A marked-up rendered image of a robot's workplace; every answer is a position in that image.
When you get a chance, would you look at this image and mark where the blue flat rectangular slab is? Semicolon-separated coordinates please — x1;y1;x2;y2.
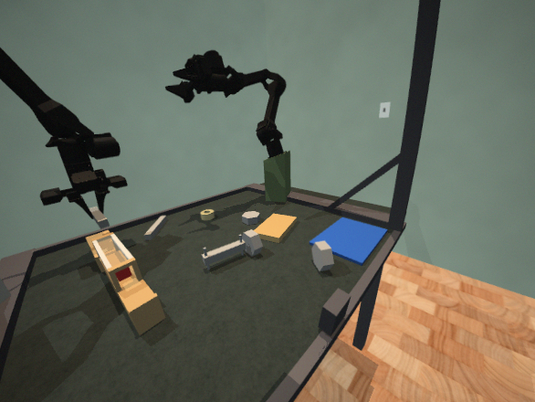
309;217;387;266

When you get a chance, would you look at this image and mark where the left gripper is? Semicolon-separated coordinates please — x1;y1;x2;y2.
40;161;127;219

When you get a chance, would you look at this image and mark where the red cube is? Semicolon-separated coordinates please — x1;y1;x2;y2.
115;268;131;281

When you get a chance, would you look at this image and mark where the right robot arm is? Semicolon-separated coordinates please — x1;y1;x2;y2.
184;50;287;158

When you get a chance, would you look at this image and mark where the grey square stick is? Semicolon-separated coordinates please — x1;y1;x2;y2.
89;206;110;229

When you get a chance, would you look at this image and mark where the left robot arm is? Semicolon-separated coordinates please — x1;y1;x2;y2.
0;48;121;195

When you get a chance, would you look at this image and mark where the cream roll of tape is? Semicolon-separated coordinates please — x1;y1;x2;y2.
201;209;215;220

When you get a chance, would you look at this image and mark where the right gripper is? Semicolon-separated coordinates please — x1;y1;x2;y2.
165;57;217;103

